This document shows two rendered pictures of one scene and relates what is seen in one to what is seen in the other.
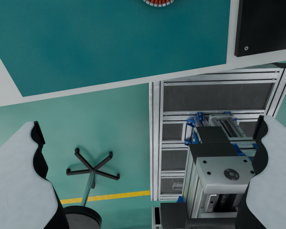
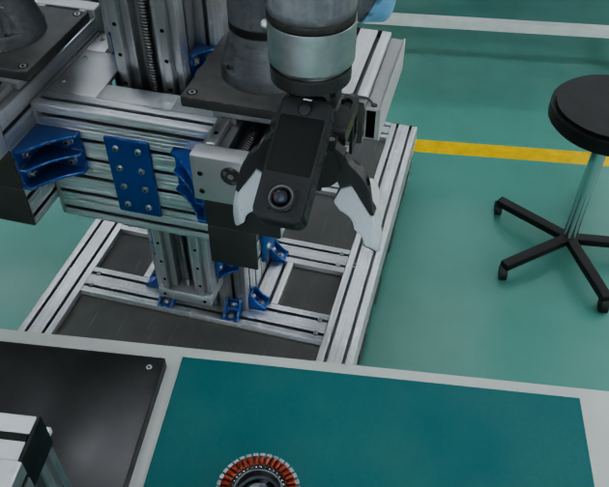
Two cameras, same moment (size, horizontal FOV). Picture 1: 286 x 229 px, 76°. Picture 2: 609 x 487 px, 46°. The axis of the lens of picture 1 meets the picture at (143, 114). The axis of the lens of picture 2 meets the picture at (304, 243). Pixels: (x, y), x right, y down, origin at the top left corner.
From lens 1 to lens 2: 0.64 m
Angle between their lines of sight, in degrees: 17
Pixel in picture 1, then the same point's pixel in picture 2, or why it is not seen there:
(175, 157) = (320, 224)
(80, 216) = (597, 128)
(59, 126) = not seen: outside the picture
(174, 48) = (262, 400)
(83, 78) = (441, 398)
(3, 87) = not seen: outside the picture
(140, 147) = (413, 272)
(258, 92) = (83, 333)
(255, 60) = (134, 350)
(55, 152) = not seen: outside the picture
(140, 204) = (454, 118)
